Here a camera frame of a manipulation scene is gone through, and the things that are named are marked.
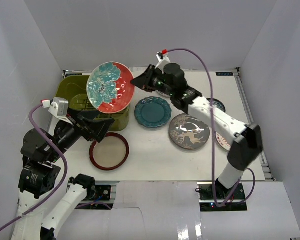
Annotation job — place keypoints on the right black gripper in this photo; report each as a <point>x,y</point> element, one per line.
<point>144,81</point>

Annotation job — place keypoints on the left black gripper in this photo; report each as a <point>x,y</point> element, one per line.
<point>84,127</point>

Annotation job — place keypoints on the beige plate with red rim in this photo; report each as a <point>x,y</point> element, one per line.
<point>109,154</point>

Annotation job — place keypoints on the red and teal floral plate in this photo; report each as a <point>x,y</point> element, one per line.
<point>109,88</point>

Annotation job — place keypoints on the grey deer pattern plate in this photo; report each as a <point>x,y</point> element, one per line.
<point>187,132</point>

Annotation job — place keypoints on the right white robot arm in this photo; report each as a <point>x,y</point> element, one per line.
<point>245,139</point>

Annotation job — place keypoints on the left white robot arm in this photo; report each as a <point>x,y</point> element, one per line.
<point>37,181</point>

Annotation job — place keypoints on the green plastic bin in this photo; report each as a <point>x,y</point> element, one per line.
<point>73,89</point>

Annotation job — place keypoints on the papers at back edge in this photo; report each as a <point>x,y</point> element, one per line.
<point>137,71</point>

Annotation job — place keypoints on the white plate with teal rim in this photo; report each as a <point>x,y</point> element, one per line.
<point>162,94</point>

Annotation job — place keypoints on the teal scalloped plate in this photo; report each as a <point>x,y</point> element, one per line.
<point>152,112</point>

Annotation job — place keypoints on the small green blue patterned plate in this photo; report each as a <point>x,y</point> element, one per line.
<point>217,104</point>

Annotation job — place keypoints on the white plate with orange pattern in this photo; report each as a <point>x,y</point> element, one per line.
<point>222,142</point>

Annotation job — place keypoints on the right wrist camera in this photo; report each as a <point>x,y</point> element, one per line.
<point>163,59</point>

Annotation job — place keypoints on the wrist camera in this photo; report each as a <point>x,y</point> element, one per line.
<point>59,109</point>
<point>163,59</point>

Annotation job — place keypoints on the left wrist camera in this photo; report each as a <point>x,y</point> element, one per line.
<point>59,109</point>

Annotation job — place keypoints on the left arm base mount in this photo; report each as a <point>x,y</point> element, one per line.
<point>99,192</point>

